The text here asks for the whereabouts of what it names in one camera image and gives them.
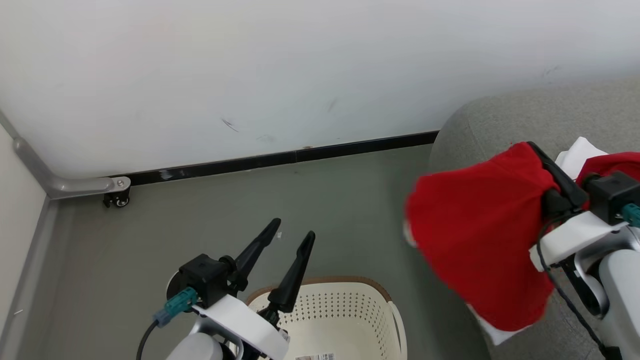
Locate red and white garment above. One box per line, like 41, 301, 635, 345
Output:
404, 137, 640, 346

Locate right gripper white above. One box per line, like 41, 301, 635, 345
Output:
527, 141, 629, 273

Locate black baseboard strip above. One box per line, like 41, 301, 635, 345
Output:
112, 131, 440, 187

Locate teal connector plug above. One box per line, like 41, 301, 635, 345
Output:
154, 287, 199, 328
622, 202, 640, 228

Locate small black caster wheel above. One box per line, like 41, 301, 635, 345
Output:
103, 191, 131, 209

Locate grey fabric sofa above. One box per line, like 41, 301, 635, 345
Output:
429, 75, 640, 360

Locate grey metal frame leg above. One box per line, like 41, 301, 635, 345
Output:
0, 110, 132, 201

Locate cream perforated laundry basket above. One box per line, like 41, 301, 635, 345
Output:
230, 276, 408, 360

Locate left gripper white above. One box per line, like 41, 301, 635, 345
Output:
197, 218, 316, 360

